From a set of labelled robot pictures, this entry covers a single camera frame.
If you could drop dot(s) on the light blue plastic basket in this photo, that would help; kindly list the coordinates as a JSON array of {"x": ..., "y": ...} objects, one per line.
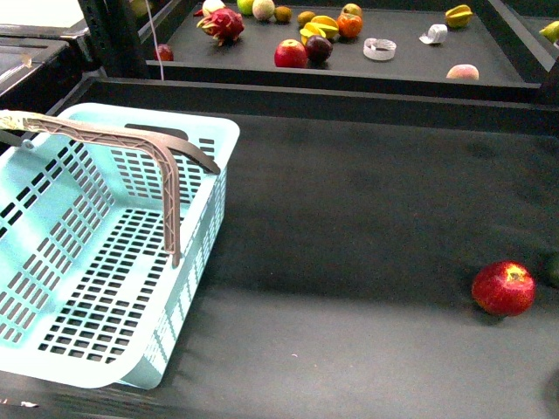
[{"x": 89, "y": 296}]

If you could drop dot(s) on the red apple on shelf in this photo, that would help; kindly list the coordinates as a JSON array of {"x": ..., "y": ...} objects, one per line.
[{"x": 290, "y": 53}]

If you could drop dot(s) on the dark purple plum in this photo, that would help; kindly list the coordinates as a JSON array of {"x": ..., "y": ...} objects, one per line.
[{"x": 318, "y": 49}]

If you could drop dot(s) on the yellow star fruit left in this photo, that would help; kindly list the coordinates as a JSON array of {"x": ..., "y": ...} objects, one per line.
[{"x": 320, "y": 25}]

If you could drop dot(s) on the yellow star fruit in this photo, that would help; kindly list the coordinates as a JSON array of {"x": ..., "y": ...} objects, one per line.
[
  {"x": 320, "y": 25},
  {"x": 458, "y": 16}
]

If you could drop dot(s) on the small dark red fruit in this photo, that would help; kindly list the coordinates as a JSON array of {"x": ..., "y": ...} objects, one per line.
[{"x": 163, "y": 52}]

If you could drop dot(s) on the pink dragon fruit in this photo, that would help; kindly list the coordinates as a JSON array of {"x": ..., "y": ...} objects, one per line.
[{"x": 223, "y": 25}]

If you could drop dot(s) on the small yellow-brown fruit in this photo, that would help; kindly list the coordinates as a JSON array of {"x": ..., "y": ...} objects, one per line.
[{"x": 305, "y": 17}]

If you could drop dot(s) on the brown kiwi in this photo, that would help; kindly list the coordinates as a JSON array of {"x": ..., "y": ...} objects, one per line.
[{"x": 283, "y": 14}]

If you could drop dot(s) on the orange persimmon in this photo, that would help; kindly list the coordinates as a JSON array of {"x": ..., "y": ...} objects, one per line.
[{"x": 349, "y": 25}]

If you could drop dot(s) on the beige round melon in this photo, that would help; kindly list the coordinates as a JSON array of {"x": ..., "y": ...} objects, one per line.
[{"x": 263, "y": 10}]

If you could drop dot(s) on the green apple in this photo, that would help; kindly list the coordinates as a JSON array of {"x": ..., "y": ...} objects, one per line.
[{"x": 245, "y": 7}]

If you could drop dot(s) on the red-yellow apple back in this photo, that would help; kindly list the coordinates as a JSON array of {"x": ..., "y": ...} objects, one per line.
[{"x": 352, "y": 9}]

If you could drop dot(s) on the white red fruit back left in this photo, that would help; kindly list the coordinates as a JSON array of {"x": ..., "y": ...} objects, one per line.
[{"x": 208, "y": 7}]

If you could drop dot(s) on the pale peach front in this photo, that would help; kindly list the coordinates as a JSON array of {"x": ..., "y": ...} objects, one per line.
[{"x": 463, "y": 71}]

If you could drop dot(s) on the white foam net crumpled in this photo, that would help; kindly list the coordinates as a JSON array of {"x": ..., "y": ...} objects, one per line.
[{"x": 435, "y": 35}]

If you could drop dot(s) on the red apple near front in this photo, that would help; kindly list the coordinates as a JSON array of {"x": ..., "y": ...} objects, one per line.
[{"x": 504, "y": 289}]

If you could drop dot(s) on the yellow star fruit right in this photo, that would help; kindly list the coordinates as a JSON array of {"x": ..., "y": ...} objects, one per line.
[{"x": 458, "y": 16}]

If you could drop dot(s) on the yellow-green fruit far right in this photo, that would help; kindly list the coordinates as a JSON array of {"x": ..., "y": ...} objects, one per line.
[{"x": 551, "y": 32}]

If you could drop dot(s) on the black metal shelf post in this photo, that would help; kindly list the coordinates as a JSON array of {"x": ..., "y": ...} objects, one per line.
[{"x": 115, "y": 38}]

